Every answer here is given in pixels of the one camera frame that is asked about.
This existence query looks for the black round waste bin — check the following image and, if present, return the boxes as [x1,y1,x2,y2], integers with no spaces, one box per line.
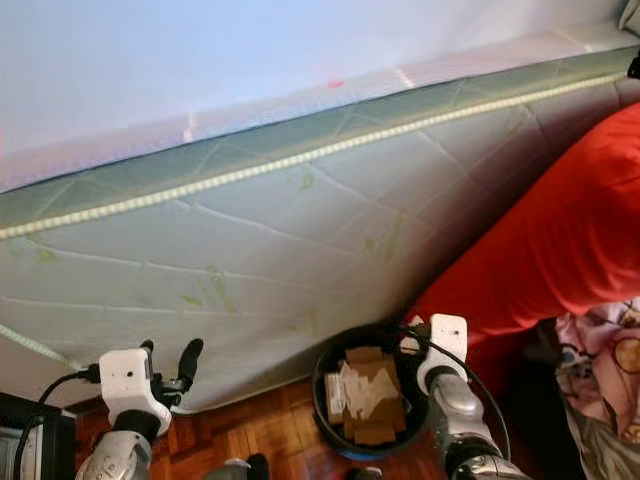
[310,322,436,461]

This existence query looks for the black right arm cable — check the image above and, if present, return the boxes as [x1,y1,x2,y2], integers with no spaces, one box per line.
[400,325,511,461]

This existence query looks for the grey glass door panel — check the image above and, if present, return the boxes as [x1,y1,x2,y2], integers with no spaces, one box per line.
[0,425,51,480]

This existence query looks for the white crumpled paper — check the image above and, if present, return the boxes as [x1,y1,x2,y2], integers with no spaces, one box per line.
[338,360,391,416]

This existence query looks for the red cushion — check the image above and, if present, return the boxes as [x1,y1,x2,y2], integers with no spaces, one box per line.
[405,100,640,346]

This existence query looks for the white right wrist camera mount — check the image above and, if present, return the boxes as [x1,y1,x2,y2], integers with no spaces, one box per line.
[420,313,469,396]

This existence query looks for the silver left robot leg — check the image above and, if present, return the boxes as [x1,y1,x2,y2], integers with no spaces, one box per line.
[205,455,271,480]

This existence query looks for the pink cartoon print blanket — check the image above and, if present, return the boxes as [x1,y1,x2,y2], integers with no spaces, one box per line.
[555,300,640,421]

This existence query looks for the brown cardboard piece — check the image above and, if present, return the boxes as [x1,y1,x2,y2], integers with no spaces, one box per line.
[325,345,411,446]

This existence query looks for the dark door frame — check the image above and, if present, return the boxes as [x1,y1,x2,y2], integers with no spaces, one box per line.
[0,392,77,480]

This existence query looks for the green white quilted mattress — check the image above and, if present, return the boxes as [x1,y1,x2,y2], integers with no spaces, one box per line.
[0,45,640,413]

